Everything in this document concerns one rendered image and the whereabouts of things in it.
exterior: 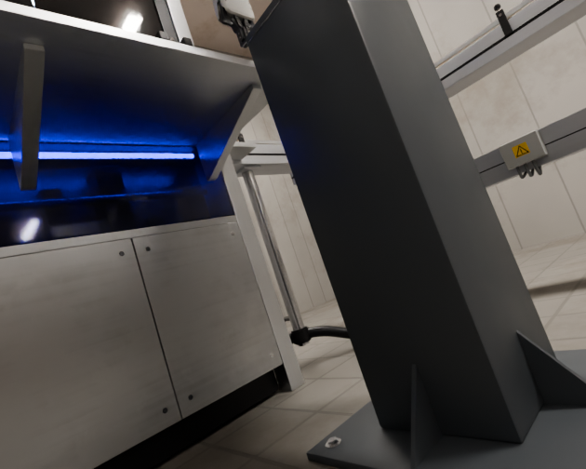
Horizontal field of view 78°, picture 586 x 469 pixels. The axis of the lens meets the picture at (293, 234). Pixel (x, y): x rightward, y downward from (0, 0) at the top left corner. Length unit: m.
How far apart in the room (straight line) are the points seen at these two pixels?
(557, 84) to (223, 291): 2.67
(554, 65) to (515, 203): 0.95
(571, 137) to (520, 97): 1.72
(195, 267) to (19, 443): 0.54
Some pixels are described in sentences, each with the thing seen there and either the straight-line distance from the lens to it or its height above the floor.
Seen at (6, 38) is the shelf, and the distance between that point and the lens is 0.83.
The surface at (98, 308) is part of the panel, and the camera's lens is 1.00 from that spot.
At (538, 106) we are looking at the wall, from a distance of 3.17.
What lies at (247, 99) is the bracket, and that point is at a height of 0.84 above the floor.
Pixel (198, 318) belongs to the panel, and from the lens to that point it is 1.08.
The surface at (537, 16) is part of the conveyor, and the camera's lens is 1.58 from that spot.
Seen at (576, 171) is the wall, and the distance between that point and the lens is 3.11.
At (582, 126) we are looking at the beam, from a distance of 1.52.
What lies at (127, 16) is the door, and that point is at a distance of 1.51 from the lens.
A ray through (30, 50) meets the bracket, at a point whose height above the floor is 0.85.
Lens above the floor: 0.33
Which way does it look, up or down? 7 degrees up
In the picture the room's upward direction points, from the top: 19 degrees counter-clockwise
